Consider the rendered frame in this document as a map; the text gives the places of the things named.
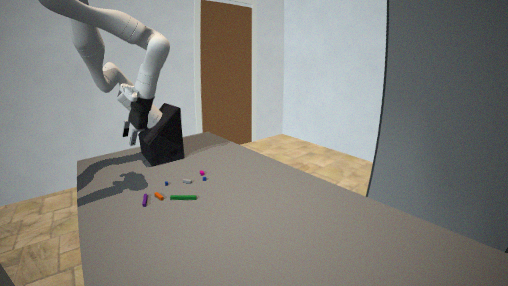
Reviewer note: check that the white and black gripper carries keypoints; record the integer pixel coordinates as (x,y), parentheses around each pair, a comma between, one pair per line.
(138,116)

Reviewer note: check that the purple rod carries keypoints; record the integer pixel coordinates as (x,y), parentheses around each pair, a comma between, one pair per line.
(145,200)

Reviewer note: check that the green rod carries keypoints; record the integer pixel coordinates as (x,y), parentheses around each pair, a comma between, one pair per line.
(183,197)

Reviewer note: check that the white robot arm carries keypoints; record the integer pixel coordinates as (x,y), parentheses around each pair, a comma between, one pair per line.
(90,45)

